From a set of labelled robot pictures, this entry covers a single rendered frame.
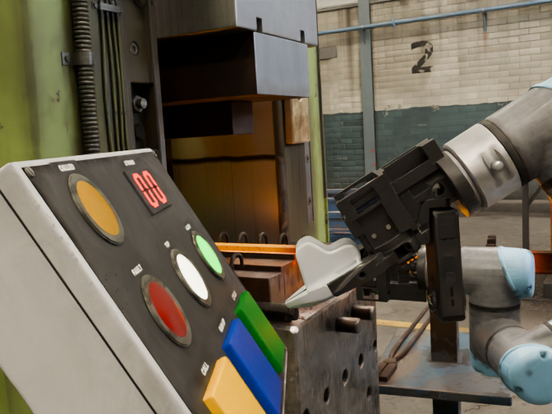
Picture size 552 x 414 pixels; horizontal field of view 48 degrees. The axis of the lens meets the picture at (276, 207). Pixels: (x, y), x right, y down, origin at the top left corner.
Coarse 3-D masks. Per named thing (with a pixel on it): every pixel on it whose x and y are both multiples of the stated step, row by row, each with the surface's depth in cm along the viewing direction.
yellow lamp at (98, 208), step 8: (80, 184) 42; (88, 184) 44; (80, 192) 42; (88, 192) 43; (96, 192) 44; (88, 200) 42; (96, 200) 43; (104, 200) 45; (88, 208) 41; (96, 208) 42; (104, 208) 44; (96, 216) 41; (104, 216) 43; (112, 216) 44; (104, 224) 42; (112, 224) 43; (112, 232) 42
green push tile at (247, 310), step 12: (240, 300) 64; (252, 300) 67; (240, 312) 60; (252, 312) 63; (252, 324) 61; (264, 324) 65; (252, 336) 60; (264, 336) 62; (276, 336) 67; (264, 348) 61; (276, 348) 63; (276, 360) 61; (276, 372) 61
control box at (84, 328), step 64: (0, 192) 36; (64, 192) 40; (128, 192) 52; (0, 256) 36; (64, 256) 36; (128, 256) 43; (192, 256) 58; (0, 320) 37; (64, 320) 37; (128, 320) 37; (192, 320) 48; (64, 384) 37; (128, 384) 37; (192, 384) 40
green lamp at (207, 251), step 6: (198, 240) 63; (204, 240) 65; (204, 246) 63; (204, 252) 62; (210, 252) 64; (210, 258) 62; (216, 258) 65; (210, 264) 62; (216, 264) 63; (216, 270) 62
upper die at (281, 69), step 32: (256, 32) 96; (160, 64) 104; (192, 64) 101; (224, 64) 98; (256, 64) 96; (288, 64) 106; (192, 96) 102; (224, 96) 99; (256, 96) 102; (288, 96) 107
